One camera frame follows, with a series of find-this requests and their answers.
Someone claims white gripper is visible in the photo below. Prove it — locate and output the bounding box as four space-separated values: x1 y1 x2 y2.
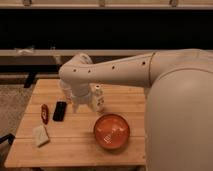
70 92 92 113

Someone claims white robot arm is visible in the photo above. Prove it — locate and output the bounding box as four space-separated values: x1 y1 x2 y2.
59 49 213 171

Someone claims orange ceramic bowl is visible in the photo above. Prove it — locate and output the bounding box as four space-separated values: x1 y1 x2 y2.
93 114 130 150

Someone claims black rectangular phone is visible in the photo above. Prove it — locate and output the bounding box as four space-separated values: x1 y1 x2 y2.
53 101 67 121

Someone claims small white bottle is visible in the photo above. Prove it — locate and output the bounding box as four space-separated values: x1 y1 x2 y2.
91 85 104 112

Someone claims wooden board table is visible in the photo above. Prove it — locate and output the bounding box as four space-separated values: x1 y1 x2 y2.
5 79 145 168

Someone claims beige sponge block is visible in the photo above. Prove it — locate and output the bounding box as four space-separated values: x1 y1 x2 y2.
33 125 49 147

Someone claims black table leg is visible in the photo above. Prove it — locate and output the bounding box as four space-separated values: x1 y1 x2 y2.
24 72 37 88

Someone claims black object at left edge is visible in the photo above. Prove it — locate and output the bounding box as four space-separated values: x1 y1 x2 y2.
0 133 15 144

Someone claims grey horizontal rail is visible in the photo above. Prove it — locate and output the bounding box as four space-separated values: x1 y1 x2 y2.
0 49 151 64

